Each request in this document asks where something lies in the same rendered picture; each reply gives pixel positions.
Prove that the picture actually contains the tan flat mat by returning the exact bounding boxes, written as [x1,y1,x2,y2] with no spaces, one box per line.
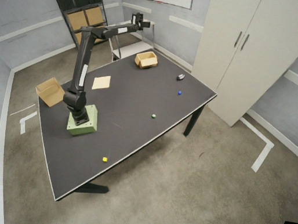
[92,76,110,89]

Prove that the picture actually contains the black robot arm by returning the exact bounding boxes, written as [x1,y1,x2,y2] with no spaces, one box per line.
[63,12,151,126]

